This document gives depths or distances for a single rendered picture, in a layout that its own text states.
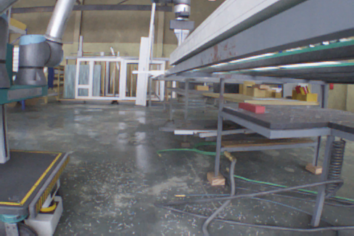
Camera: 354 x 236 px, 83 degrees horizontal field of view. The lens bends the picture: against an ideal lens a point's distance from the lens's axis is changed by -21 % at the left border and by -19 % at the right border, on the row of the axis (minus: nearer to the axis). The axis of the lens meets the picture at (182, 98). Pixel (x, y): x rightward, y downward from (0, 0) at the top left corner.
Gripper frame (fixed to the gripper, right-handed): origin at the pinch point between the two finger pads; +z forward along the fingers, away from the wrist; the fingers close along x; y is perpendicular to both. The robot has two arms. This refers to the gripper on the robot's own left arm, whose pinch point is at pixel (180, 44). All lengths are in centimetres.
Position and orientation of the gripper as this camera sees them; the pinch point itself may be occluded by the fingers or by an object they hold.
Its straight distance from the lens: 133.6
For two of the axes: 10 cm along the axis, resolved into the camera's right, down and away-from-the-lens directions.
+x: -9.9, -0.3, -1.5
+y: -1.5, -0.7, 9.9
